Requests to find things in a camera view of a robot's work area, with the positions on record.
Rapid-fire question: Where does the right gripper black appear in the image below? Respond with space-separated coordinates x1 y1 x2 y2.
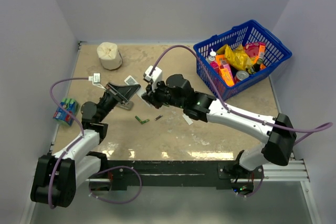
143 77 186 109

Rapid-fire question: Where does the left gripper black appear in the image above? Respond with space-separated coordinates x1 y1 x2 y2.
98 82 140 123

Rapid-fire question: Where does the white remote control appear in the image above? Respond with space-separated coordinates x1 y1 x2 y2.
124 75 151 107

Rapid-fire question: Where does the white battery cover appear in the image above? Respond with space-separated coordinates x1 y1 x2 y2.
182 114 193 125

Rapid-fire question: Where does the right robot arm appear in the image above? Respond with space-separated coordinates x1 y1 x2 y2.
142 74 296 178

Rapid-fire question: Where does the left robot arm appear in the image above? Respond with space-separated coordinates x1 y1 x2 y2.
30 82 141 208

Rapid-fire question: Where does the grey remote control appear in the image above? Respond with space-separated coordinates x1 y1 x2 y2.
116 101 134 111

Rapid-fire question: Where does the white tissue roll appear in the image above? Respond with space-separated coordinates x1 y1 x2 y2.
97 42 123 70

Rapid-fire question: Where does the white bottle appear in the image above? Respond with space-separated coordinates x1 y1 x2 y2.
206 49 217 64

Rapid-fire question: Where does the battery multipack blue green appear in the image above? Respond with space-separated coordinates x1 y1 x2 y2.
52 97 80 127

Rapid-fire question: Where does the orange box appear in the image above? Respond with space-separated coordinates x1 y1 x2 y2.
215 55 235 87

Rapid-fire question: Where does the red soda can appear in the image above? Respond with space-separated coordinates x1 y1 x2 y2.
234 71 249 84

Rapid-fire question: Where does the blue plastic basket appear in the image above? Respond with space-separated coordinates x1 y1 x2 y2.
193 19 292 100

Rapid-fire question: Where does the yellow snack bag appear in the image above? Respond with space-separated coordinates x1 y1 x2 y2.
216 44 253 71

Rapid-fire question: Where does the dark glass bottle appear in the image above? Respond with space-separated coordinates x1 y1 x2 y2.
246 58 263 74

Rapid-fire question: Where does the orange tall carton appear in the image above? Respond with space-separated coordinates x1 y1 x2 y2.
258 42 266 60

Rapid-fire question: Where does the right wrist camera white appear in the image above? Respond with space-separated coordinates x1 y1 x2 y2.
143 66 163 92

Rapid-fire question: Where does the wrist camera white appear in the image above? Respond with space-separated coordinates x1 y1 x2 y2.
143 66 163 92
88 73 106 90

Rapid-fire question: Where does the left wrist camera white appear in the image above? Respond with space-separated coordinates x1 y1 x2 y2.
88 73 106 90

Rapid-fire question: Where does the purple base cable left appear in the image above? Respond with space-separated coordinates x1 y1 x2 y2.
88 166 143 205

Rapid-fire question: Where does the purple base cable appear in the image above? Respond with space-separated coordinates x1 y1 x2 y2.
235 166 265 198
88 166 143 205

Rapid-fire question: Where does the black base frame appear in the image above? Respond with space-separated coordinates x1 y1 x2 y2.
89 160 261 191

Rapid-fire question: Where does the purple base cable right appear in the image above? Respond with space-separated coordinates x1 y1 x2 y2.
235 166 265 198

